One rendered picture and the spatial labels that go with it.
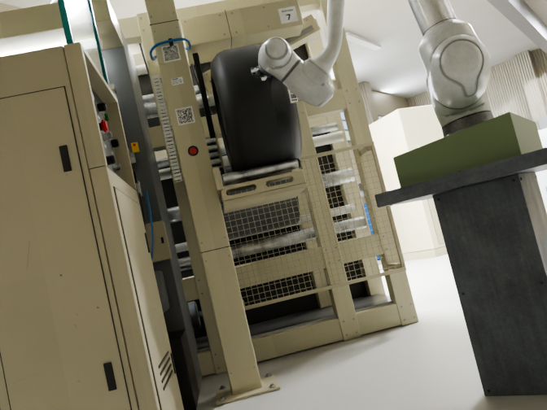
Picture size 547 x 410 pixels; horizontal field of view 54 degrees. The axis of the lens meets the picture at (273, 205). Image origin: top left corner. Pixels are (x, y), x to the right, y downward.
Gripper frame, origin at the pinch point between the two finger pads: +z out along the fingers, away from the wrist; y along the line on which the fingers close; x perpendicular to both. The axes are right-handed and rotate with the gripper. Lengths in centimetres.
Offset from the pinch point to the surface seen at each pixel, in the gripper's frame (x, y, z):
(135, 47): -154, 78, 490
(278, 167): 37.1, 0.4, 11.7
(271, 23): -35, -18, 56
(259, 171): 37.0, 8.9, 11.8
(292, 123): 20.7, -8.2, 4.6
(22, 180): 26, 81, -59
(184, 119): 8.0, 34.9, 23.7
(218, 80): -3.4, 17.4, 9.6
